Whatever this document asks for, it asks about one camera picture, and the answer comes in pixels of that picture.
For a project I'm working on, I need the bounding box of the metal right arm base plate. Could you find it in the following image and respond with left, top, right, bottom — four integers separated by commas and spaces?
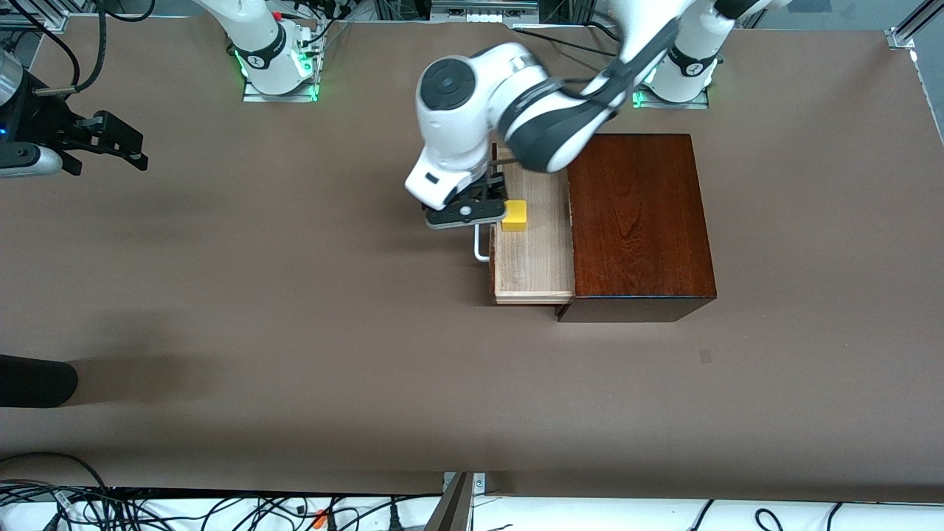
243, 29, 319, 103

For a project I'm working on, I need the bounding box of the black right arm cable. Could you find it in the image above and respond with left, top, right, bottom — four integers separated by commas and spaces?
33, 0, 110, 95

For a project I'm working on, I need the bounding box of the dark brown wooden cabinet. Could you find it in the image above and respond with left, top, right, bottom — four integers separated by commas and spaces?
557, 133, 718, 323

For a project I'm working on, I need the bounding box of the wooden drawer with white handle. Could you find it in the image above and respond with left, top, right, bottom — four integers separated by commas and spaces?
473, 144, 576, 305

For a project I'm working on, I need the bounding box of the black cylinder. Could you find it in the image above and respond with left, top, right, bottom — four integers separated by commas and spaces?
0, 354, 79, 409

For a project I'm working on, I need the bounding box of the thin black table cable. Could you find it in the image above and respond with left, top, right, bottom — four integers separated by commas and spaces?
513, 26, 614, 57

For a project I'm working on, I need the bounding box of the black looped cable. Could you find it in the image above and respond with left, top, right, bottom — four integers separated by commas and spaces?
0, 451, 111, 491

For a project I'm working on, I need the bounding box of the grey power strip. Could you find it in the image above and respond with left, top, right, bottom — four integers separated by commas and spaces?
430, 0, 541, 24

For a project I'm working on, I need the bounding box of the aluminium frame profile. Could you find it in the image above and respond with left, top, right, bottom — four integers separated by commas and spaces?
887, 0, 944, 51
0, 0, 71, 32

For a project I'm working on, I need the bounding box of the grey metal strut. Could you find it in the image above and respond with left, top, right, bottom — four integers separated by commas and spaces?
424, 472, 474, 531

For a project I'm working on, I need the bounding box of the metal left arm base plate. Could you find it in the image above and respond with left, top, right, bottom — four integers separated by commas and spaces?
633, 81, 710, 110

